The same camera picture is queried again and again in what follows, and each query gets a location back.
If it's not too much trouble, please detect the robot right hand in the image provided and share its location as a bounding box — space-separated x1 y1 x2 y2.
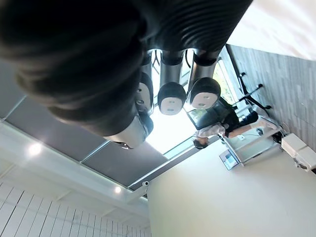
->
0 0 254 150

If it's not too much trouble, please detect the white bed sheet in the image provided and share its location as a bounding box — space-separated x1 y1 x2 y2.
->
226 0 316 60

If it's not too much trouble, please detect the grey roller blind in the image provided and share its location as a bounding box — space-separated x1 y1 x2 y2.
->
82 141 169 171
0 60 111 147

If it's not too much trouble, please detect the person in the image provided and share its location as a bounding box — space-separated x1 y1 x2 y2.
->
192 116 277 150

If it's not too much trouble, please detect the black office chair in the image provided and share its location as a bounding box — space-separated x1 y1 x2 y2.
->
207 71 273 129

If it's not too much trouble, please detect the laptop with lit screen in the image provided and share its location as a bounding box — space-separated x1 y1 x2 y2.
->
219 152 240 171

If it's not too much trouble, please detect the white desk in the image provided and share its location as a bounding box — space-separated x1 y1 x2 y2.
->
219 123 284 166

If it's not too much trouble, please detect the white box-shaped appliance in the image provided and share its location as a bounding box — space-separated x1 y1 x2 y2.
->
280 134 316 171

